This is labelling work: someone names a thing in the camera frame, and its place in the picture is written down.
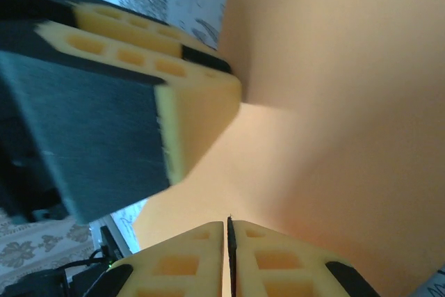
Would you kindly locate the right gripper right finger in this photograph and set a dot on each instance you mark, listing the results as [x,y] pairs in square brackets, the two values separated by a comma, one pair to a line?
[243,251]

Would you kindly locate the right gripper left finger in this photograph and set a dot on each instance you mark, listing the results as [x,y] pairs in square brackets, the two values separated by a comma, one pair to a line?
[208,241]

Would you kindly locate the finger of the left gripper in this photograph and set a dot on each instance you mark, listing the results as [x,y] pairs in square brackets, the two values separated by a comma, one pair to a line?
[146,36]
[104,119]

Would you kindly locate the orange cloth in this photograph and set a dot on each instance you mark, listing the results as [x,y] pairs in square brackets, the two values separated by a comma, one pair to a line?
[330,102]

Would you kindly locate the long aluminium frame rail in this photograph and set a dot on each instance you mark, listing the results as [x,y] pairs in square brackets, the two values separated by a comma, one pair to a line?
[118,238]

